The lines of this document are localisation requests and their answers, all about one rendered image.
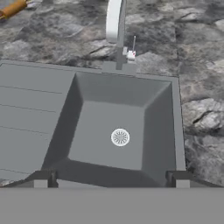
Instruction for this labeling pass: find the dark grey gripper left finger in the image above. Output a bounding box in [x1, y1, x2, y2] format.
[6, 168, 59, 189]

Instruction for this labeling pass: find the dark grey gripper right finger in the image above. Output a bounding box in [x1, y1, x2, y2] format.
[164, 170, 222, 189]

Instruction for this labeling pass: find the grey sink with drainboard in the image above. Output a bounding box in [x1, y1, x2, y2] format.
[0, 59, 187, 189]

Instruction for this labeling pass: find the grey sink faucet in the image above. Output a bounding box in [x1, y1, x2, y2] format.
[101, 0, 138, 75]

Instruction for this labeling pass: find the wooden rolling pin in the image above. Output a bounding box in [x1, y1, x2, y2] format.
[0, 0, 29, 21]

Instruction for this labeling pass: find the faucet lever handle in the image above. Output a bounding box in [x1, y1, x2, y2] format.
[127, 35, 137, 62]

